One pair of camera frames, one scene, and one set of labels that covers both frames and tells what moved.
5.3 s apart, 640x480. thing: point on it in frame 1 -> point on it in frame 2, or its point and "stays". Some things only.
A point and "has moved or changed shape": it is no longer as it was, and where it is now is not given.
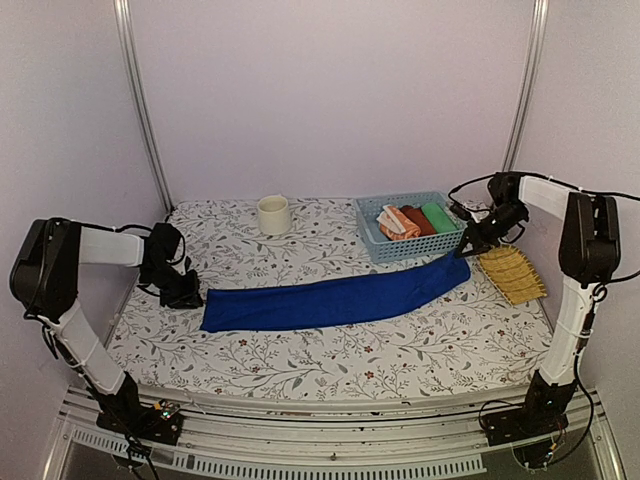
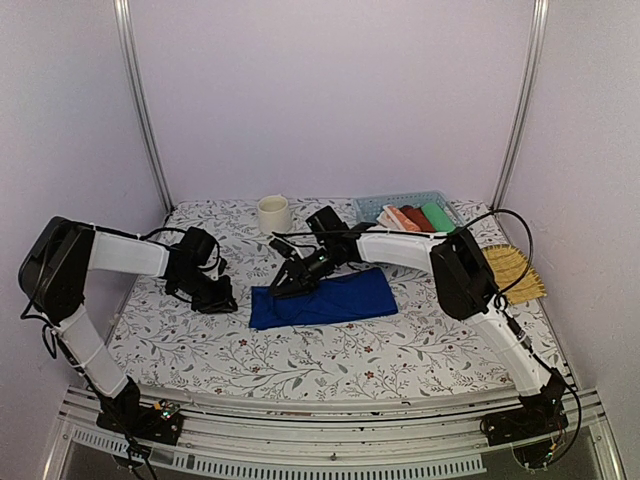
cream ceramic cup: [274, 215] stays
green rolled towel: [439, 219] stays
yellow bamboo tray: [513, 274] stays
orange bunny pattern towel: [395, 225] stays
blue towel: [222, 316] has moved or changed shape
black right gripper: [481, 241] -> [305, 282]
